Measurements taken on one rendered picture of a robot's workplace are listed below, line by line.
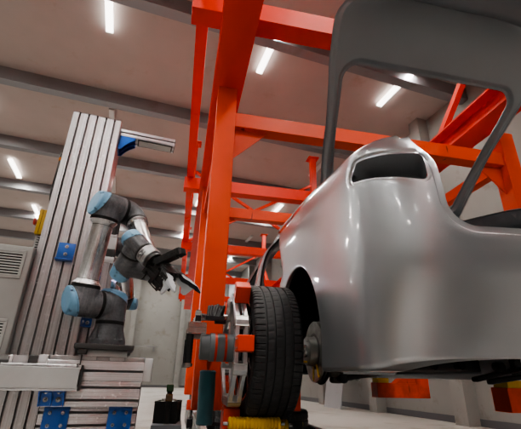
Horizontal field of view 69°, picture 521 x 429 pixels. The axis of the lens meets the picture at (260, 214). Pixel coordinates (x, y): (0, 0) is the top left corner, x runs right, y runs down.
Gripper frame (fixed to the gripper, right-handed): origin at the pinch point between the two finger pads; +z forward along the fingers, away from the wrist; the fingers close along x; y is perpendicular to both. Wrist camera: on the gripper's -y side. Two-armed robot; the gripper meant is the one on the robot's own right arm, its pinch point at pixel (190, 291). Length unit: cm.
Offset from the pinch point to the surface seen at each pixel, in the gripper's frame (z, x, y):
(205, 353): -7, -64, 43
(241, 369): 16, -54, 30
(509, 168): 41, -292, -189
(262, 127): -122, -158, -80
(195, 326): -14, -51, 31
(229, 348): 0, -70, 35
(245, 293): -9, -66, 6
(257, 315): 5, -59, 8
